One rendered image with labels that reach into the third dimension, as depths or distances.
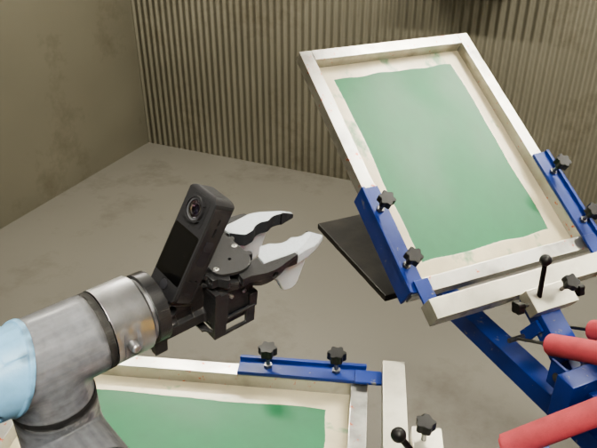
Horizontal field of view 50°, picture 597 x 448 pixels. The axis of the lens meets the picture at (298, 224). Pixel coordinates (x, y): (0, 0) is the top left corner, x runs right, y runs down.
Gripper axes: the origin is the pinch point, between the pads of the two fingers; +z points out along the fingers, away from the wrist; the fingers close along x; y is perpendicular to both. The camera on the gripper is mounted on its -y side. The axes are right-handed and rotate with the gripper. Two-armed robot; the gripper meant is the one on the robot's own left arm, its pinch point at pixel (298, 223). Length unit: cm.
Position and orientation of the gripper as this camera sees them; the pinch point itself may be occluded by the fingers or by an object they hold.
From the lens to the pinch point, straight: 71.3
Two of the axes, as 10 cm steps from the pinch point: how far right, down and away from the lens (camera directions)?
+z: 7.5, -3.3, 5.8
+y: -0.9, 8.1, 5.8
